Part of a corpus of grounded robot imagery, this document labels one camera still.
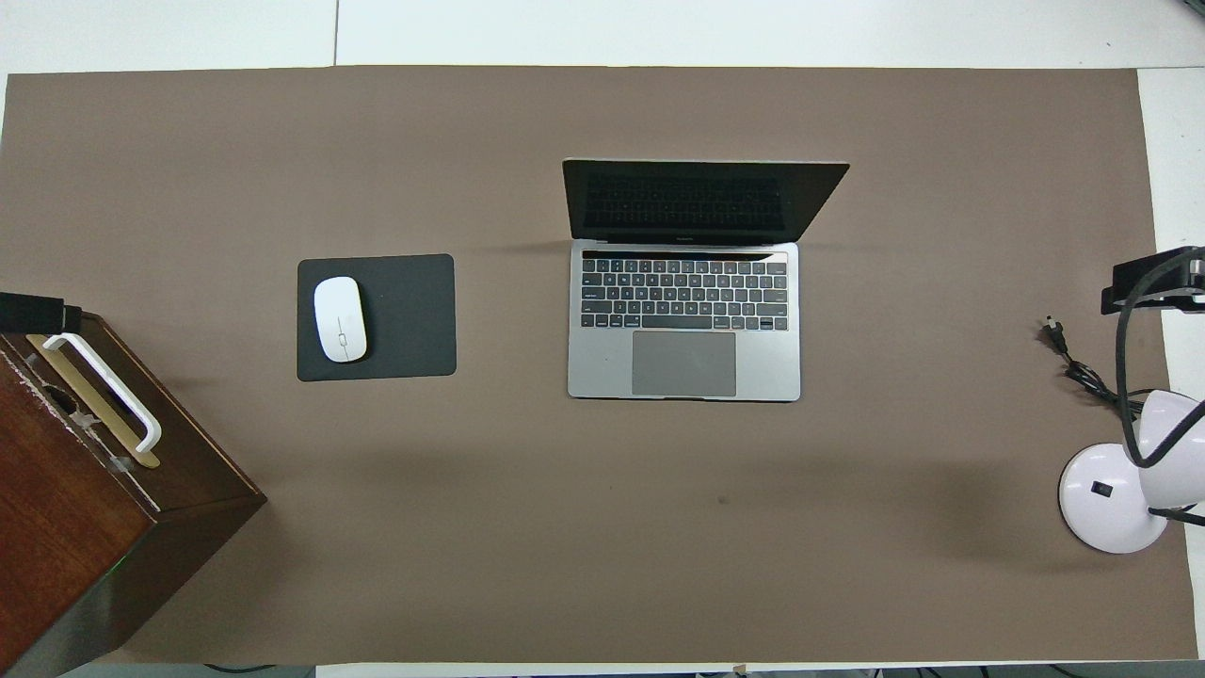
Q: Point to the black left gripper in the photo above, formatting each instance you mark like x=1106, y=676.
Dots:
x=33, y=313

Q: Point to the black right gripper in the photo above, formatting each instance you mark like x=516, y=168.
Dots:
x=1177, y=294

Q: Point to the silver grey laptop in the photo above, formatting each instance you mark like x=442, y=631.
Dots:
x=602, y=367

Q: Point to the dark brown wooden box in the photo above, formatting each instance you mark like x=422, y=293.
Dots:
x=66, y=508

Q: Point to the white desk lamp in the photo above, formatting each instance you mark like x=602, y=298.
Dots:
x=1097, y=508

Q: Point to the white computer mouse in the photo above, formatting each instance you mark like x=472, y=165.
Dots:
x=339, y=320

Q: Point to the black mouse pad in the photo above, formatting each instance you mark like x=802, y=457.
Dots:
x=414, y=320

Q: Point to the brown table mat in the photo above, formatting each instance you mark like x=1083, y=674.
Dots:
x=659, y=527

